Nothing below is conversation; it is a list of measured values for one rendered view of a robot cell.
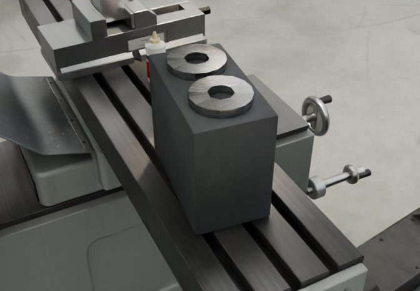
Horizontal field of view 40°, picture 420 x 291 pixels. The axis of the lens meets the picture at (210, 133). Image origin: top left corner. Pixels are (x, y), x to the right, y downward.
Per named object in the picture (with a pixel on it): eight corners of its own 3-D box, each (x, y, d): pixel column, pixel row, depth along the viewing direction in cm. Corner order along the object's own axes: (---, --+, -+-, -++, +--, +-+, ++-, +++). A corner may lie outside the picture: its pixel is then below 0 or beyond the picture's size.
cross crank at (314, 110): (313, 118, 170) (318, 84, 163) (338, 140, 162) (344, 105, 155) (267, 133, 164) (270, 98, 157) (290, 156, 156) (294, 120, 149)
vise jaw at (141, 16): (135, 4, 132) (134, -13, 130) (157, 24, 124) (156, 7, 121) (110, 9, 130) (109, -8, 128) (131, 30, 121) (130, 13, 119)
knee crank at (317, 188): (362, 168, 166) (365, 152, 162) (375, 181, 162) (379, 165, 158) (298, 192, 158) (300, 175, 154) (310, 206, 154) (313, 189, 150)
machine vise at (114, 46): (180, 19, 142) (178, -25, 136) (209, 44, 132) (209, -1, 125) (39, 51, 129) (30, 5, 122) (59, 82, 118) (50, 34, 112)
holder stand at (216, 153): (219, 135, 104) (220, 34, 92) (271, 217, 87) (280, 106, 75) (154, 149, 100) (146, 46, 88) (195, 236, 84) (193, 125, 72)
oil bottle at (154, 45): (162, 73, 121) (159, 25, 115) (170, 82, 118) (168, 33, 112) (144, 77, 120) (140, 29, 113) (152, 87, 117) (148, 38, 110)
